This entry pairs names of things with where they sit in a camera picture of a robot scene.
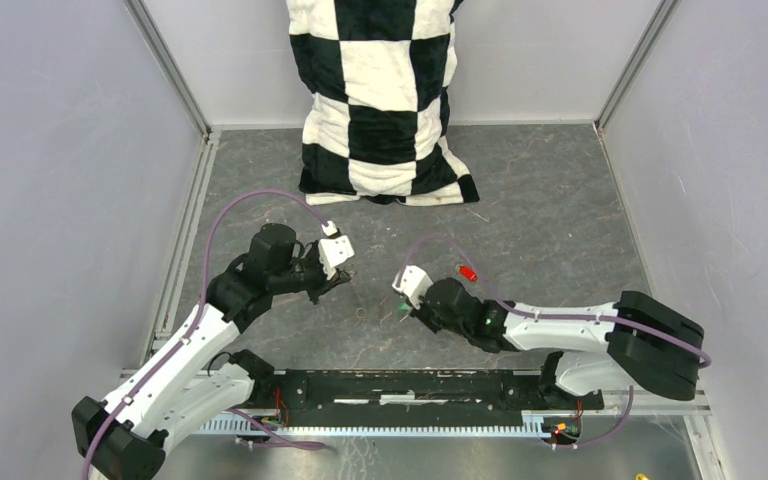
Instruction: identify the large metal keyring plate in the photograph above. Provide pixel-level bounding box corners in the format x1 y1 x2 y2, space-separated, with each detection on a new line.
347 268 364 310

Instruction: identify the green tag key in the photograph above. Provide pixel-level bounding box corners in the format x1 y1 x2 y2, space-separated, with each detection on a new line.
397 303 413 323

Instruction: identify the aluminium frame rail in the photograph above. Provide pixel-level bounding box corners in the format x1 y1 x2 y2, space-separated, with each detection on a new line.
110 368 713 417

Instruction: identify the black white checkered blanket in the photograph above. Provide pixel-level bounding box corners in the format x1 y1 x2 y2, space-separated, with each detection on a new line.
287 1 479 206

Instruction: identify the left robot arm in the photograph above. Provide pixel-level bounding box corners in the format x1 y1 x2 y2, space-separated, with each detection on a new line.
71 223 354 479

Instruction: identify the grey slotted cable duct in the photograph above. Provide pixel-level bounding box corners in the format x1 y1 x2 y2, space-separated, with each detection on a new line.
196 413 550 439

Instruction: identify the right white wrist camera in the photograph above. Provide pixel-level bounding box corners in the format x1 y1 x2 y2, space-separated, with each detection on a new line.
392 265 433 309

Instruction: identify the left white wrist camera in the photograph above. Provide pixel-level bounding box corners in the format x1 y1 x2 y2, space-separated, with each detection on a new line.
317 220 355 280

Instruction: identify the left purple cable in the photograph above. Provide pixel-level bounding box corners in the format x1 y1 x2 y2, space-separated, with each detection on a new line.
79 190 332 480

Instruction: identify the red tag key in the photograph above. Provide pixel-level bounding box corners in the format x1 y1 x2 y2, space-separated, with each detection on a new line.
457 264 479 283

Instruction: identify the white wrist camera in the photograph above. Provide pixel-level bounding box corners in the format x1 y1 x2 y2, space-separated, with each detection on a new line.
392 265 433 309
317 220 355 280

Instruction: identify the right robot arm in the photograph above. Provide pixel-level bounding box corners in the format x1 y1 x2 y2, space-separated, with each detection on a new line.
393 270 710 408

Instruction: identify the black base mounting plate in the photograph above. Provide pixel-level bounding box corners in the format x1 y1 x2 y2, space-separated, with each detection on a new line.
239 370 604 427

